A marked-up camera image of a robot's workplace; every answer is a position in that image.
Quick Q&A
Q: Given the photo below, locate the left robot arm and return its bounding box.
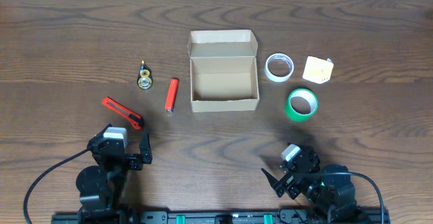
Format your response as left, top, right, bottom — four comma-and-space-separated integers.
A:
76, 124, 153, 212

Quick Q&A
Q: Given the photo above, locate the right black cable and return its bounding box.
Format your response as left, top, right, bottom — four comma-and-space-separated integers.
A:
324, 171, 386, 223

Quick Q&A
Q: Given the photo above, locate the cardboard box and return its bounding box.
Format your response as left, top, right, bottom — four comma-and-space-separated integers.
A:
187, 30, 260, 112

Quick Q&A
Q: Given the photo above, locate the white tape roll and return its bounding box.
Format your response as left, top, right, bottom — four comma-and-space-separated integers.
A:
265, 53, 294, 83

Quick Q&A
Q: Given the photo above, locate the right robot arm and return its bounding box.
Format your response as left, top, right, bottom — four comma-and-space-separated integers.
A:
262, 144, 361, 222

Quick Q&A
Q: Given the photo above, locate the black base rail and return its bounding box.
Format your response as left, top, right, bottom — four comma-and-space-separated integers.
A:
51, 209, 382, 224

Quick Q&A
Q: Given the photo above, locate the red lighter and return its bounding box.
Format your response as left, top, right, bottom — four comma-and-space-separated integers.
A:
164, 79, 179, 112

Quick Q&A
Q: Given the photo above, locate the red utility knife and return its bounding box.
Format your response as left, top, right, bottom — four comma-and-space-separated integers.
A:
101, 97, 144, 130

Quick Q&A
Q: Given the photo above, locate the black yellow correction tape dispenser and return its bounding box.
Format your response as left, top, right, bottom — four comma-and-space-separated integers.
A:
137, 60, 153, 90

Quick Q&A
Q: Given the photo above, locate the yellow sticky note pad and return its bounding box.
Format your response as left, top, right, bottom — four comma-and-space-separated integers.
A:
302, 56, 334, 84

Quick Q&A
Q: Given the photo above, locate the green tape roll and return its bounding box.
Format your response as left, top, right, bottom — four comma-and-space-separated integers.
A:
285, 88, 319, 122

